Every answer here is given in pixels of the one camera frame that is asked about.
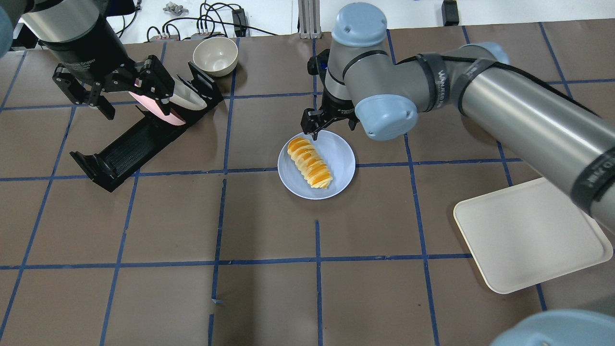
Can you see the cream rectangular tray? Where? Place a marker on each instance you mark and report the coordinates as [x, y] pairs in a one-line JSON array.
[[529, 233]]

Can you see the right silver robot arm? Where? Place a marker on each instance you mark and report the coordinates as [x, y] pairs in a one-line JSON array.
[[568, 144]]

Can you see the blue plate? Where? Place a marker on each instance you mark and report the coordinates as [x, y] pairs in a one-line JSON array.
[[338, 156]]

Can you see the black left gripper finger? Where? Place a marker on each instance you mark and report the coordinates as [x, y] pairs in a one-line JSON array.
[[95, 99], [150, 71]]

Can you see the yellow sliced bread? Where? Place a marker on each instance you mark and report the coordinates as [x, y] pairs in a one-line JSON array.
[[308, 161]]

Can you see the black dish rack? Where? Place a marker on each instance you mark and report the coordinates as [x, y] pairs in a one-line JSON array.
[[145, 139]]

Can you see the aluminium frame post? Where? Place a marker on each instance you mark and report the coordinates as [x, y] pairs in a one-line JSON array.
[[309, 19]]

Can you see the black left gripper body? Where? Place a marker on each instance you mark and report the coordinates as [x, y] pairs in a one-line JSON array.
[[85, 56]]

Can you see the pink plate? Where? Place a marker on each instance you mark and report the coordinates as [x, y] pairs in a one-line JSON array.
[[161, 90]]

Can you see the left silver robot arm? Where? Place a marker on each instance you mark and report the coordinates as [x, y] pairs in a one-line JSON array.
[[47, 18]]

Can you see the beige plate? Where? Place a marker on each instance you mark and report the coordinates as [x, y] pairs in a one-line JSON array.
[[185, 97]]

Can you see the small metal clamp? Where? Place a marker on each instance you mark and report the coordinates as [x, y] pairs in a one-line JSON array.
[[175, 9]]

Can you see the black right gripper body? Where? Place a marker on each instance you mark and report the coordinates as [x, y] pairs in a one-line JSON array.
[[335, 104]]

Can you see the beige bowl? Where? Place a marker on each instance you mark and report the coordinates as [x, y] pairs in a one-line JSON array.
[[217, 56]]

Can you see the black power adapter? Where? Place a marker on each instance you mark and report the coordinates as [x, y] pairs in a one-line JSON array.
[[240, 22]]

